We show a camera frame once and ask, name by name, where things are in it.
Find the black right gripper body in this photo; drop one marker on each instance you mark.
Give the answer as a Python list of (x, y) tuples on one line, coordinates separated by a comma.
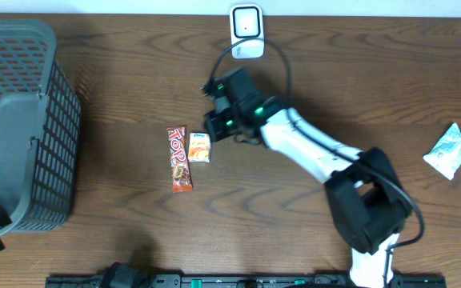
[(234, 112)]

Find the orange tissue packet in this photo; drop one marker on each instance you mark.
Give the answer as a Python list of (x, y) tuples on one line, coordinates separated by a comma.
[(199, 147)]

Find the red Top chocolate bar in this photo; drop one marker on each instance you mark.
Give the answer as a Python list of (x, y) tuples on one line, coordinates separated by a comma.
[(181, 176)]

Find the teal wet wipes pack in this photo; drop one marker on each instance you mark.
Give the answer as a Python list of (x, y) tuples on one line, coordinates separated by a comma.
[(445, 156)]

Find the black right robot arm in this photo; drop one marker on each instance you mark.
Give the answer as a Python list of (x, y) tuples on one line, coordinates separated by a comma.
[(368, 205)]

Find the white barcode scanner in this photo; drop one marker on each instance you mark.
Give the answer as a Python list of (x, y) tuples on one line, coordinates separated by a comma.
[(247, 29)]

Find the grey plastic basket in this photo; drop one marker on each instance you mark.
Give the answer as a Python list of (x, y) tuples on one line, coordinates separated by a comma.
[(40, 122)]

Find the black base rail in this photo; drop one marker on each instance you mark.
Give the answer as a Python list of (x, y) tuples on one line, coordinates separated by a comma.
[(178, 281)]

